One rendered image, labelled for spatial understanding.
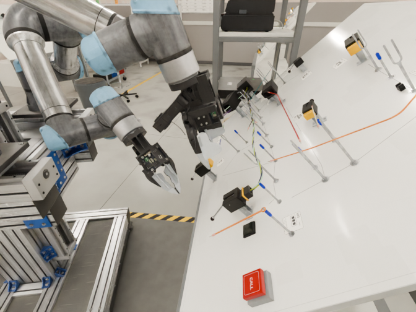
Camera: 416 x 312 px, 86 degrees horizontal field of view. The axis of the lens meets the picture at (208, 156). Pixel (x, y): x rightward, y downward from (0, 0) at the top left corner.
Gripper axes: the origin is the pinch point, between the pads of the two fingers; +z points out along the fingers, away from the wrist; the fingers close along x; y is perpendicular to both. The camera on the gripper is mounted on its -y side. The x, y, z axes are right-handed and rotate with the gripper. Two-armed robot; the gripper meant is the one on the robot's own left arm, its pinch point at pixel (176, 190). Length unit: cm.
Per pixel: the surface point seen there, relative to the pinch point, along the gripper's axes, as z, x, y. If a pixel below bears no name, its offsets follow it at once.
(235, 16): -53, 88, -40
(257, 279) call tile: 23.4, 0.4, 21.8
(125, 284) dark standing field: 35, -60, -104
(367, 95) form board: 12, 57, 19
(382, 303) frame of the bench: 68, 28, 6
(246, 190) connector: 11.7, 14.5, 8.8
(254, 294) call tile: 24.4, -1.9, 22.9
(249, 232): 20.8, 7.9, 8.8
